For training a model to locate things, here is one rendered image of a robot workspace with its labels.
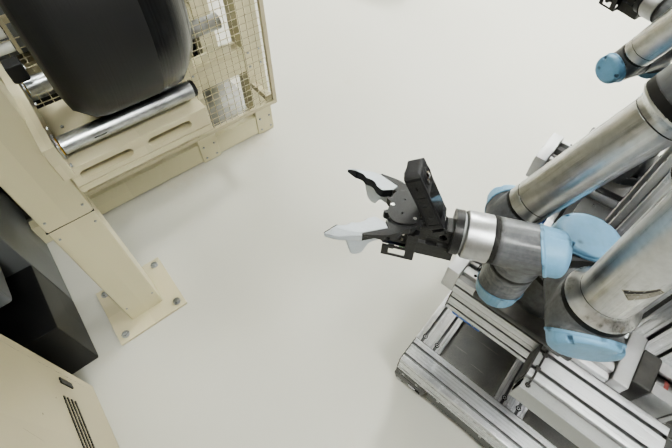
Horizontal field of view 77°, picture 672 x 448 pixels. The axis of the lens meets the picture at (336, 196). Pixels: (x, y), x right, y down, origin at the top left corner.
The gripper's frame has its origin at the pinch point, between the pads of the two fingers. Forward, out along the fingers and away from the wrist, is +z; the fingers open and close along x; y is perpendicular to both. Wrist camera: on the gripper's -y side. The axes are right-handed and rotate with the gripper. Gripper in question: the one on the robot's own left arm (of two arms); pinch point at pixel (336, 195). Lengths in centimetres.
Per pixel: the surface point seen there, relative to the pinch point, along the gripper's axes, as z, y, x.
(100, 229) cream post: 76, 51, 16
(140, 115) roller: 56, 13, 26
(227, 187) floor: 74, 96, 85
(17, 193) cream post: 81, 27, 5
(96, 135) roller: 62, 14, 17
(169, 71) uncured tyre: 44, -1, 25
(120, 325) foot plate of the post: 85, 105, 11
